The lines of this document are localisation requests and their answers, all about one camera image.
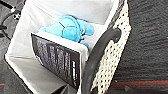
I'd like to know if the black box with grey print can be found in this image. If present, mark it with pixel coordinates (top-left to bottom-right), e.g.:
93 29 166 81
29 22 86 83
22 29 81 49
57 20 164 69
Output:
30 32 82 91

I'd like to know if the light blue plush toy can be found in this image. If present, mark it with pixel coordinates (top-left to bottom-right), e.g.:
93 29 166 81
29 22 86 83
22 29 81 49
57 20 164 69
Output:
39 15 96 48

